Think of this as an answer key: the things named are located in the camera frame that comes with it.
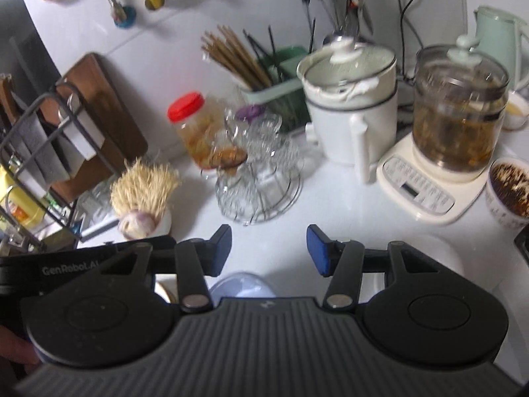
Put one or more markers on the bundle of pale thin sticks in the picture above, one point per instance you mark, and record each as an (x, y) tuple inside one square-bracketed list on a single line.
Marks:
[(144, 186)]

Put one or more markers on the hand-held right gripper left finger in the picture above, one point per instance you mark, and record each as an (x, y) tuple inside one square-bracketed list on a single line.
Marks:
[(221, 252)]

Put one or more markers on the bundle of chopsticks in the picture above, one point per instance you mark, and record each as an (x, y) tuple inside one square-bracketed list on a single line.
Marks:
[(233, 56)]

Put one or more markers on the green chopstick holder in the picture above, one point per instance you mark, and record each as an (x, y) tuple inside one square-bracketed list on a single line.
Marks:
[(281, 91)]

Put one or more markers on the mint green electric kettle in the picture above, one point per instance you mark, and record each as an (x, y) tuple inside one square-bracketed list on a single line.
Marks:
[(500, 37)]

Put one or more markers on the person's left hand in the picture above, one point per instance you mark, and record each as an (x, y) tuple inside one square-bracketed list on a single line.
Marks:
[(18, 347)]

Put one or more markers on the wooden cutting board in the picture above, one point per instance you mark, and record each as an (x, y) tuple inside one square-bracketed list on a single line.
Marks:
[(111, 120)]

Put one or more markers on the purple lid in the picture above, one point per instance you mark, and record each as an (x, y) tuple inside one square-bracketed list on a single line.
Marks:
[(250, 111)]

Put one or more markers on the patterned ceramic cup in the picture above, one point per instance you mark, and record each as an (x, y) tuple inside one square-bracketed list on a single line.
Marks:
[(510, 192)]

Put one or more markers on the white pot with glass lid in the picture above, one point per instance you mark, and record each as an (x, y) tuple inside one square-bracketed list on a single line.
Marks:
[(347, 124)]

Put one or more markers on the red lid plastic jar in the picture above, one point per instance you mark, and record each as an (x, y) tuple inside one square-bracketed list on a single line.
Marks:
[(196, 132)]

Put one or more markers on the lilac plastic bowl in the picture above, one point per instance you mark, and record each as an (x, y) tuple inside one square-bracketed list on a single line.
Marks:
[(241, 285)]

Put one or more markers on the glass kettle on cream base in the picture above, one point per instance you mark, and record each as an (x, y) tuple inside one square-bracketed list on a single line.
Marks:
[(454, 124)]

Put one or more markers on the yellow bottle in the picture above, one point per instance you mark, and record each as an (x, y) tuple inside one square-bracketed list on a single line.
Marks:
[(22, 206)]

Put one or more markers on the garlic bulb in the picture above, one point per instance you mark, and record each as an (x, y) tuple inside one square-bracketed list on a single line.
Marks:
[(138, 222)]

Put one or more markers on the blue wall hook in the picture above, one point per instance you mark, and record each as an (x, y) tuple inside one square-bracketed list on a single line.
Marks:
[(125, 16)]

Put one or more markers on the patterned kitchen knife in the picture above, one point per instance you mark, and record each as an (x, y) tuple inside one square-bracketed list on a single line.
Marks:
[(45, 157)]

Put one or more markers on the white cup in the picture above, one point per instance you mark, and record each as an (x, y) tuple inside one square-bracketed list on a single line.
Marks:
[(516, 111)]

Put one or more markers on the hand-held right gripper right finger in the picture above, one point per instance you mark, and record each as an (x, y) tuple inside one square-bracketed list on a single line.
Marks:
[(318, 252)]

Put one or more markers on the black metal kitchen rack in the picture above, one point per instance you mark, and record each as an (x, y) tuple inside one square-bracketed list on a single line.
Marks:
[(39, 103)]

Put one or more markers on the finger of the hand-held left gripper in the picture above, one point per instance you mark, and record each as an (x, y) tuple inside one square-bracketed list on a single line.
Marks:
[(163, 243)]

